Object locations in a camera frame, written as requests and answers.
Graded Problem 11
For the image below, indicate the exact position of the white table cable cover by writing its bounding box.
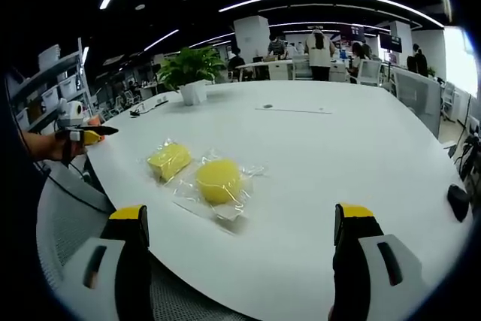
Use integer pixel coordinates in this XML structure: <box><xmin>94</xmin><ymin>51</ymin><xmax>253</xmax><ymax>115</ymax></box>
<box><xmin>255</xmin><ymin>102</ymin><xmax>334</xmax><ymax>115</ymax></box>

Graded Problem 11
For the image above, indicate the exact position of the black computer mouse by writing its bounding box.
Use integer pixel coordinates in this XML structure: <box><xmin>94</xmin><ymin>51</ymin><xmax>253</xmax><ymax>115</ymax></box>
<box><xmin>446</xmin><ymin>183</ymin><xmax>471</xmax><ymax>223</ymax></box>

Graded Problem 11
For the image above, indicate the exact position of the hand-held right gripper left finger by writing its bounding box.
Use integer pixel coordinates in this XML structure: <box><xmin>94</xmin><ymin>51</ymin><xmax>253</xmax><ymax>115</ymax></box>
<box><xmin>56</xmin><ymin>204</ymin><xmax>153</xmax><ymax>321</ymax></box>

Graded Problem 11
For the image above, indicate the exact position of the dark leafy floor plant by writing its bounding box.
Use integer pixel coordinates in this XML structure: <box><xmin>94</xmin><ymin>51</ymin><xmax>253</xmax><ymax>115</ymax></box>
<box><xmin>453</xmin><ymin>133</ymin><xmax>481</xmax><ymax>183</ymax></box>

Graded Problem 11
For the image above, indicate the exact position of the round yellow silicone block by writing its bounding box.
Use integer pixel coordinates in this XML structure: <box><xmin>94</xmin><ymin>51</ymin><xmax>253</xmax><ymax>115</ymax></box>
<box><xmin>171</xmin><ymin>150</ymin><xmax>271</xmax><ymax>224</ymax></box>

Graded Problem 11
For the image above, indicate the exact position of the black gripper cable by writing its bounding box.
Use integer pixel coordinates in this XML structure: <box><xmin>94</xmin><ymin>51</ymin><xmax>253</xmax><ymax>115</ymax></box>
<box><xmin>32</xmin><ymin>158</ymin><xmax>112</xmax><ymax>213</ymax></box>

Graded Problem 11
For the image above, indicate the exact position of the green potted plant, white pot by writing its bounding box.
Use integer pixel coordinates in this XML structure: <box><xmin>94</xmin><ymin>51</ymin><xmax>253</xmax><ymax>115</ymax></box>
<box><xmin>156</xmin><ymin>46</ymin><xmax>227</xmax><ymax>106</ymax></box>

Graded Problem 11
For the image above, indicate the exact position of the grey mesh office chair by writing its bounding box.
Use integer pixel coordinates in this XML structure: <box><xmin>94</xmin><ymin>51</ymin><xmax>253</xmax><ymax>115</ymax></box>
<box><xmin>35</xmin><ymin>161</ymin><xmax>260</xmax><ymax>321</ymax></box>

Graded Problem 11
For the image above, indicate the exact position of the white office chair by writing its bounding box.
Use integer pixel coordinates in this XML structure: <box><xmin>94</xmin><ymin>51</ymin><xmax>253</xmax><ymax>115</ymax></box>
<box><xmin>355</xmin><ymin>58</ymin><xmax>383</xmax><ymax>87</ymax></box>

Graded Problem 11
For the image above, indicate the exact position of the metal shelf with white bins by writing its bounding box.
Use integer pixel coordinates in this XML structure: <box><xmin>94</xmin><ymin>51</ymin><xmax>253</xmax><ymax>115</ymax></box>
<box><xmin>5</xmin><ymin>38</ymin><xmax>95</xmax><ymax>135</ymax></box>

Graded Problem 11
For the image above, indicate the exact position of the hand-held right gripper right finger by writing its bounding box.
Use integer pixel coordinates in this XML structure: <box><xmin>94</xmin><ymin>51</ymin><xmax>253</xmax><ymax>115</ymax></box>
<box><xmin>330</xmin><ymin>202</ymin><xmax>437</xmax><ymax>321</ymax></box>

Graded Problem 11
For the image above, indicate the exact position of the person's left hand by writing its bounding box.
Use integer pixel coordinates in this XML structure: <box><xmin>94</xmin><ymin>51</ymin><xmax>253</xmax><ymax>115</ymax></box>
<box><xmin>52</xmin><ymin>133</ymin><xmax>89</xmax><ymax>162</ymax></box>

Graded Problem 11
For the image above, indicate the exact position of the person's dark clothing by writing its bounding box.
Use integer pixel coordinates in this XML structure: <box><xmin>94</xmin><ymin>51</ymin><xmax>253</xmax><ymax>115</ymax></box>
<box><xmin>0</xmin><ymin>65</ymin><xmax>52</xmax><ymax>321</ymax></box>

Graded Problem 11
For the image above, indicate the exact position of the rectangular yellow silicone block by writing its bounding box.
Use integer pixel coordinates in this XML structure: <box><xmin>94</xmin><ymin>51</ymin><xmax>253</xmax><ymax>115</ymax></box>
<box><xmin>137</xmin><ymin>136</ymin><xmax>197</xmax><ymax>187</ymax></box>

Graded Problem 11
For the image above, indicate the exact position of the wall display screen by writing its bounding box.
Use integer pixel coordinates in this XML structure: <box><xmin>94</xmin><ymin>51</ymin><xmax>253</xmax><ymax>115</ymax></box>
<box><xmin>378</xmin><ymin>32</ymin><xmax>404</xmax><ymax>52</ymax></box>

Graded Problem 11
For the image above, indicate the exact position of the grey mesh chair back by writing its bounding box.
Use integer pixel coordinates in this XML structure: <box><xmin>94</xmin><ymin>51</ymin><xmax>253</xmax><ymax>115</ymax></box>
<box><xmin>389</xmin><ymin>67</ymin><xmax>443</xmax><ymax>138</ymax></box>

